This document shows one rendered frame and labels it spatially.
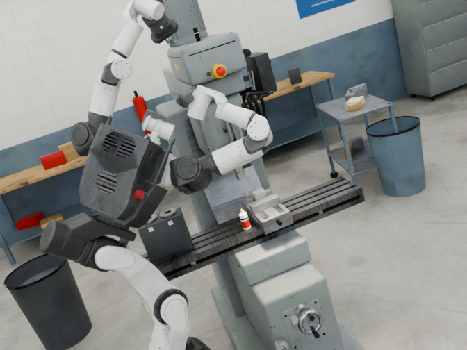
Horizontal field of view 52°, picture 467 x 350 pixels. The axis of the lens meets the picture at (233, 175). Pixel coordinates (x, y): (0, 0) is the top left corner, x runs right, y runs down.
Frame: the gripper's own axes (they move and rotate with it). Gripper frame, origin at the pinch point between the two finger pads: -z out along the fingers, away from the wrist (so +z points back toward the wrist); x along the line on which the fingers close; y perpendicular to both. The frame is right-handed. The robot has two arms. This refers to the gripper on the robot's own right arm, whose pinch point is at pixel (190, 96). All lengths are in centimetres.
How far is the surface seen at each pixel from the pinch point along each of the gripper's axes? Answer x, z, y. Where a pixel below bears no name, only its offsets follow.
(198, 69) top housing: -7.1, -1.7, -9.4
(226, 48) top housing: -21.1, -1.7, -13.5
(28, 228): 188, -404, 147
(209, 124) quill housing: -6.6, -15.1, 17.1
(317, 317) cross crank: -19, 30, 103
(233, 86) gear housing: -21.4, -11.2, 3.5
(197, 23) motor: -20, -41, -26
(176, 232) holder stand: 24, -20, 63
